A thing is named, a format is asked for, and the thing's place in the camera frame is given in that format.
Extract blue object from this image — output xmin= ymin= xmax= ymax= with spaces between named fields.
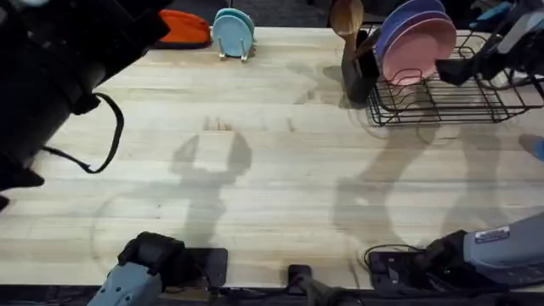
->
xmin=518 ymin=133 xmax=544 ymax=163

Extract wooden spoon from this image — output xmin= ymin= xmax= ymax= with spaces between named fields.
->
xmin=329 ymin=0 xmax=366 ymax=65

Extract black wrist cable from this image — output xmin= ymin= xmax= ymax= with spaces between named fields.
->
xmin=41 ymin=92 xmax=126 ymax=175

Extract black wire dish rack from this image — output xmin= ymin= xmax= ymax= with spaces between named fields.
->
xmin=365 ymin=25 xmax=544 ymax=128

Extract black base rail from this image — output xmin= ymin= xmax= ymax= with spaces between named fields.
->
xmin=0 ymin=283 xmax=544 ymax=306

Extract light blue plate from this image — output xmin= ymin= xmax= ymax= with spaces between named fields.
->
xmin=211 ymin=14 xmax=254 ymax=59

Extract blue tool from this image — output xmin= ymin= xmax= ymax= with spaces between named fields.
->
xmin=474 ymin=1 xmax=516 ymax=23

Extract pink plate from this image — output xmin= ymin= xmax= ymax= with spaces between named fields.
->
xmin=381 ymin=18 xmax=458 ymax=87

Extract black cutlery holder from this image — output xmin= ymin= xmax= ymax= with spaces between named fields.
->
xmin=339 ymin=29 xmax=382 ymax=106

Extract small wooden peg rack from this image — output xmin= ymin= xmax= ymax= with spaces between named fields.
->
xmin=216 ymin=37 xmax=257 ymax=64

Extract black base cable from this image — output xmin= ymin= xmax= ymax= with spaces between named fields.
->
xmin=363 ymin=243 xmax=428 ymax=269

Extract orange zip bag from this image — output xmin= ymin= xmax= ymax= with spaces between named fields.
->
xmin=153 ymin=8 xmax=213 ymax=49

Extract teal plate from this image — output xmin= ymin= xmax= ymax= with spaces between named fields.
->
xmin=214 ymin=7 xmax=257 ymax=42

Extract purple plate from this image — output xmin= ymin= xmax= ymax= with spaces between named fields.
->
xmin=375 ymin=0 xmax=447 ymax=56
xmin=377 ymin=9 xmax=455 ymax=60

